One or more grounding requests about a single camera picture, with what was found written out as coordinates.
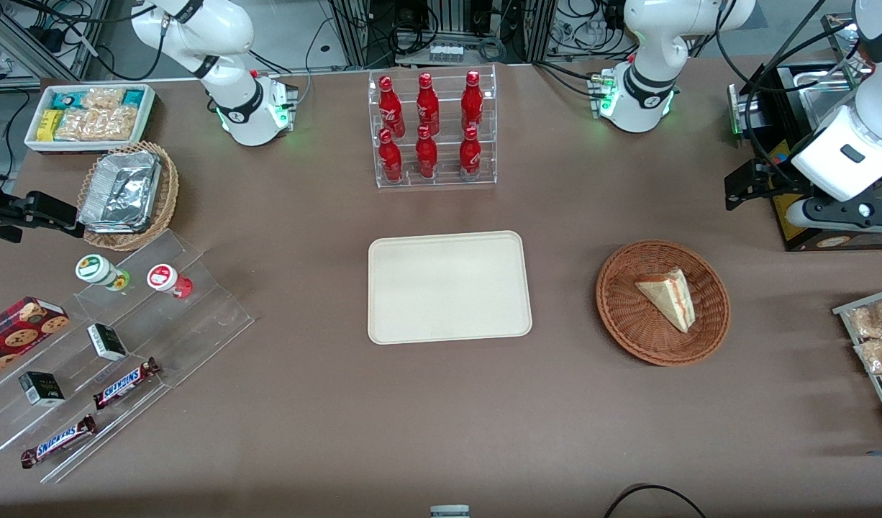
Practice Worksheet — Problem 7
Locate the black hot food display case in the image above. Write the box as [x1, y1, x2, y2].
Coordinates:
[729, 13, 882, 253]

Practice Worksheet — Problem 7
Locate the red cola bottle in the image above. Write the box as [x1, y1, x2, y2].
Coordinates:
[378, 128, 404, 182]
[378, 76, 406, 137]
[459, 126, 482, 179]
[415, 124, 438, 178]
[461, 70, 483, 132]
[417, 72, 440, 135]

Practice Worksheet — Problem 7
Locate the red lidded white cup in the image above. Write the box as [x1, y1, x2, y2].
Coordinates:
[147, 264, 194, 300]

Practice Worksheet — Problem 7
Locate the silver box with green light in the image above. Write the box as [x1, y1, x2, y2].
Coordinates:
[727, 83, 767, 137]

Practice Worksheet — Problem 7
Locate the black looped cable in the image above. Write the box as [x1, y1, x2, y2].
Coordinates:
[603, 483, 708, 518]

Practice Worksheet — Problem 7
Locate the red cookie box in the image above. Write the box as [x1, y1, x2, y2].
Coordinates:
[0, 296, 71, 383]

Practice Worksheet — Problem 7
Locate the light tan wicker basket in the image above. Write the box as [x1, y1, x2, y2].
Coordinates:
[78, 140, 180, 253]

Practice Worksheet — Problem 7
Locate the tray of packaged snacks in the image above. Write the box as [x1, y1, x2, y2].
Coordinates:
[833, 286, 882, 440]

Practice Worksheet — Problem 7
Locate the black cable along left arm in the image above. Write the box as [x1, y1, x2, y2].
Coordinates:
[714, 0, 870, 189]

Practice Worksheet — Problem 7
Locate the Snickers chocolate bar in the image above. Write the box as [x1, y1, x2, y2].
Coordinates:
[20, 414, 97, 470]
[93, 357, 162, 411]

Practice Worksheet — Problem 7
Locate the clear acrylic stepped stand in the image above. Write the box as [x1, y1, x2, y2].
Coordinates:
[0, 229, 256, 484]

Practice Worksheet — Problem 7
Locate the small black box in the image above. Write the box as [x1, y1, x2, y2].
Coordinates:
[18, 371, 66, 408]
[87, 323, 128, 362]

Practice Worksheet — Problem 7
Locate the green lidded white cup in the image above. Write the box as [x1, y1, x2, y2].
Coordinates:
[75, 254, 131, 291]

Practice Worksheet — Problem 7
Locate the beige plastic tray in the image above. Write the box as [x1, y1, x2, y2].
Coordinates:
[368, 230, 533, 345]

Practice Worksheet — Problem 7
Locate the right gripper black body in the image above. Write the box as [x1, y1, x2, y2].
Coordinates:
[0, 196, 27, 244]

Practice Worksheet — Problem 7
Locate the clear acrylic bottle rack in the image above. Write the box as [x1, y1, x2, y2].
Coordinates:
[368, 63, 498, 189]

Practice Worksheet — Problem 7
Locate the steel food pan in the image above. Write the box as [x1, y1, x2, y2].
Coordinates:
[781, 63, 858, 132]

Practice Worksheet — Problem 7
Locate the triangular sandwich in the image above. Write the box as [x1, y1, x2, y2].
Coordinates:
[634, 268, 696, 334]

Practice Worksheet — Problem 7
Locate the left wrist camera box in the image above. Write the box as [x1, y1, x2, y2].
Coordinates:
[785, 196, 882, 232]

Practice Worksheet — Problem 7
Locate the brown wicker basket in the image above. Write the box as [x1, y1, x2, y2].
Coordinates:
[596, 240, 731, 367]

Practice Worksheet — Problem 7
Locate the white rectangular snack bin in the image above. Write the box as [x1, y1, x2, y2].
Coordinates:
[24, 83, 158, 155]

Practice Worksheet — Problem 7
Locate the clear bag of rice snacks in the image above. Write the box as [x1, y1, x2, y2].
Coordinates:
[55, 108, 100, 142]
[81, 86, 125, 110]
[96, 106, 138, 142]

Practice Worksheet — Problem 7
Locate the stack of foil trays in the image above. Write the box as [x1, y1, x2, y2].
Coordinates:
[79, 151, 163, 233]

